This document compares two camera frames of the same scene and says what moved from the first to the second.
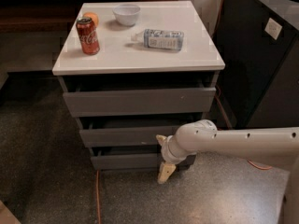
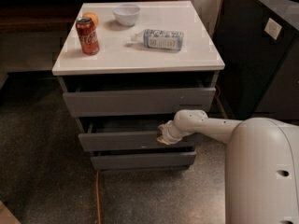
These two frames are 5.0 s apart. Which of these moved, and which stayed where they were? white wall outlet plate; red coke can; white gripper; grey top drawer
Moved: white gripper
Stayed: red coke can; white wall outlet plate; grey top drawer
